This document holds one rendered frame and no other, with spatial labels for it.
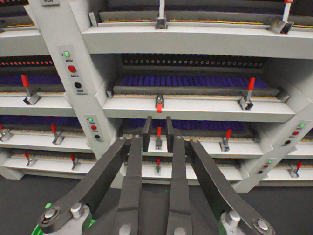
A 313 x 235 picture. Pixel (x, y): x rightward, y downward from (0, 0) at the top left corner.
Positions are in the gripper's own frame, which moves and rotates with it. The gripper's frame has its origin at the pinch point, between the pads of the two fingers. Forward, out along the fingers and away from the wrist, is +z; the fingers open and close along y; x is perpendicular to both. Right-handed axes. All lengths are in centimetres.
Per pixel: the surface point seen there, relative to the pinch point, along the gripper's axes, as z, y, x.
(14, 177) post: 28, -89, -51
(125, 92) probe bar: 21.8, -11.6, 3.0
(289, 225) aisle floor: 15, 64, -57
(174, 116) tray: 18.0, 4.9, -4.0
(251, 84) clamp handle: 17.7, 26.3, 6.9
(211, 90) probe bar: 21.9, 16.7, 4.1
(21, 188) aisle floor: 25, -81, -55
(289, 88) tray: 21.3, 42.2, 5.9
